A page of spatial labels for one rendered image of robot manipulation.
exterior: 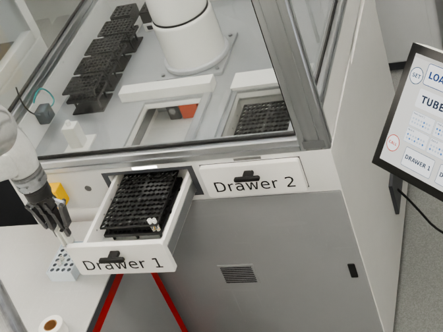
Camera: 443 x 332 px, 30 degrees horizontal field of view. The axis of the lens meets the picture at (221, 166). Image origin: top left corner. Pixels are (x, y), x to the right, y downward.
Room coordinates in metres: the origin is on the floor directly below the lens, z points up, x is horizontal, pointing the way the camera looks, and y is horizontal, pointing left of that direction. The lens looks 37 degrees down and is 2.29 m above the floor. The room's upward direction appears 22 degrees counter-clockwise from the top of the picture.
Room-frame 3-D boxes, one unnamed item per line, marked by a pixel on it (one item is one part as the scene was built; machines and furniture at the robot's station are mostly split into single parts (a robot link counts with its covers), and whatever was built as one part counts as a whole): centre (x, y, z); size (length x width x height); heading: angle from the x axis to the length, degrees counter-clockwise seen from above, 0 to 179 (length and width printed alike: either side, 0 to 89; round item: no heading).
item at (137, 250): (1.69, 0.34, 0.87); 0.29 x 0.02 x 0.11; 62
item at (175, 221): (1.88, 0.24, 0.86); 0.40 x 0.26 x 0.06; 152
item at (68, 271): (1.88, 0.52, 0.78); 0.12 x 0.08 x 0.04; 151
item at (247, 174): (1.77, -0.06, 0.91); 0.07 x 0.04 x 0.01; 62
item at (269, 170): (1.79, -0.07, 0.87); 0.29 x 0.02 x 0.11; 62
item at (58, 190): (2.08, 0.51, 0.88); 0.07 x 0.05 x 0.07; 62
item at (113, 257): (1.67, 0.35, 0.91); 0.07 x 0.04 x 0.01; 62
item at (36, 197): (1.93, 0.50, 0.99); 0.08 x 0.07 x 0.09; 61
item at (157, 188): (1.87, 0.25, 0.87); 0.22 x 0.18 x 0.06; 152
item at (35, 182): (1.93, 0.50, 1.07); 0.09 x 0.09 x 0.06
